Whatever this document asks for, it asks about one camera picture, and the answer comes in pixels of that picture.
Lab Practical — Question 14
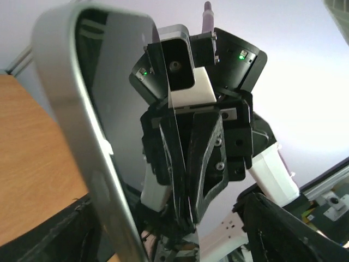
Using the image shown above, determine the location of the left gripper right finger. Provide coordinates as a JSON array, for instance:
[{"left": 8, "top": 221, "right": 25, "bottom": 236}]
[{"left": 233, "top": 193, "right": 348, "bottom": 261}]

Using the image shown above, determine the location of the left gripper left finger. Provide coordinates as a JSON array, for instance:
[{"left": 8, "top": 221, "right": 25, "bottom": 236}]
[{"left": 1, "top": 195, "right": 115, "bottom": 261}]

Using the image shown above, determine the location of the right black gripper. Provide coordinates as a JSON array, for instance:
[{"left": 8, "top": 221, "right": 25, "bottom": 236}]
[{"left": 140, "top": 92, "right": 254, "bottom": 235}]

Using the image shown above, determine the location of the black smartphone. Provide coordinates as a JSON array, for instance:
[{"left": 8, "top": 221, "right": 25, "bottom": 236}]
[{"left": 32, "top": 2, "right": 172, "bottom": 261}]

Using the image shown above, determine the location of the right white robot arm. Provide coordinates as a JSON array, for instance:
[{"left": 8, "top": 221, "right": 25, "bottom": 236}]
[{"left": 129, "top": 26, "right": 300, "bottom": 261}]

